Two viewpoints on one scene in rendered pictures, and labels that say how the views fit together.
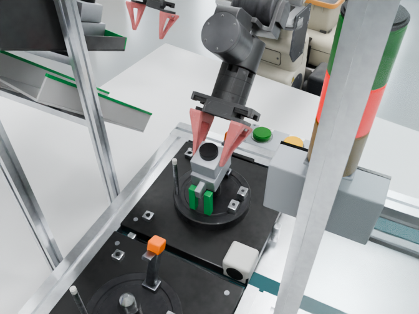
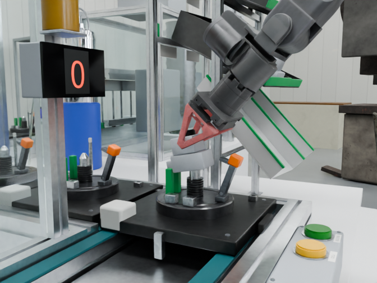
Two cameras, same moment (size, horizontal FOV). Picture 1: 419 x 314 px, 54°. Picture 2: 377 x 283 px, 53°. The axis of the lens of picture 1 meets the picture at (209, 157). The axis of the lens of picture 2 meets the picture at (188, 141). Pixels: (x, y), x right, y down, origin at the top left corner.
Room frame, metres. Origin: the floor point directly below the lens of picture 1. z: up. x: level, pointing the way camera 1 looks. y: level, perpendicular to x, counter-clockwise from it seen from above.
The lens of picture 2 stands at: (0.47, -0.67, 1.18)
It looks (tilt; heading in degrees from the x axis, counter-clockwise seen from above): 8 degrees down; 90
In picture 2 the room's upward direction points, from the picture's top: straight up
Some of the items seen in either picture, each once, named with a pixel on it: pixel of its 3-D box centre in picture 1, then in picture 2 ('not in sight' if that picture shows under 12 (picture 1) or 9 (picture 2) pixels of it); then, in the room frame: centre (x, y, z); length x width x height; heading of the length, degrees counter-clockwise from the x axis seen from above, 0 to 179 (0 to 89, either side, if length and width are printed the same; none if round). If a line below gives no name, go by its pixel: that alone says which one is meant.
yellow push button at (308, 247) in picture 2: (292, 145); (310, 251); (0.64, -0.18, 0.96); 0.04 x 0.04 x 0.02
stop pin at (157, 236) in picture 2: (275, 232); (159, 245); (0.43, -0.12, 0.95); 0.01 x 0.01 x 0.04; 64
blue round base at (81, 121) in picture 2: not in sight; (81, 135); (0.03, 0.89, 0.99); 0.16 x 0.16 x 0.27
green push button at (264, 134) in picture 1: (262, 135); (317, 233); (0.67, -0.11, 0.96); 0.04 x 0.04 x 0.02
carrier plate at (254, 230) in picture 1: (212, 202); (194, 212); (0.48, 0.00, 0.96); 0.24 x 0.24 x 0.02; 64
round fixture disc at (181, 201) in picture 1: (212, 195); (194, 201); (0.48, 0.00, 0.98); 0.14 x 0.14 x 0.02
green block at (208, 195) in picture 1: (208, 203); (169, 182); (0.44, 0.00, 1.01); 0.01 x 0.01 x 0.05; 64
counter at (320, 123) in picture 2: not in sight; (285, 122); (2.68, 7.90, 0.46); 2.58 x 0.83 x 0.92; 146
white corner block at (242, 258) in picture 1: (240, 262); (118, 215); (0.35, -0.05, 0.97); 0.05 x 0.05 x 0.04; 64
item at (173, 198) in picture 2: (233, 207); (171, 197); (0.44, -0.04, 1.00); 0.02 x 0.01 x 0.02; 154
